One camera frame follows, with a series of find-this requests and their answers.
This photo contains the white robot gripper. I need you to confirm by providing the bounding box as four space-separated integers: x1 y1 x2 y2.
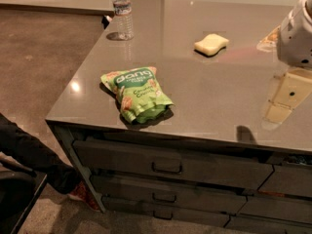
256 0 312 131

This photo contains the green rice chip bag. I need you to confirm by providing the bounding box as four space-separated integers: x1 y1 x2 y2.
100 66 174 124

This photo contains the yellow sponge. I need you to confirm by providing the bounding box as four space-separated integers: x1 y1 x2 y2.
194 34 229 56

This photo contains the grey drawer cabinet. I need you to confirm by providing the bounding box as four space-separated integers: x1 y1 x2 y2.
49 121 312 234

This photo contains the clear plastic water bottle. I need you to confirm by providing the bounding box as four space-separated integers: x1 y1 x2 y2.
111 0 134 40

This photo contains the red sneaker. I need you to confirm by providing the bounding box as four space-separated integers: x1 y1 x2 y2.
68 181 99 212

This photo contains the person's black trouser leg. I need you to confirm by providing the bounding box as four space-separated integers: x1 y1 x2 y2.
0 114 82 194

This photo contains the black chair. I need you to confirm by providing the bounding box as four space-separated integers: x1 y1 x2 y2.
0 155 47 234

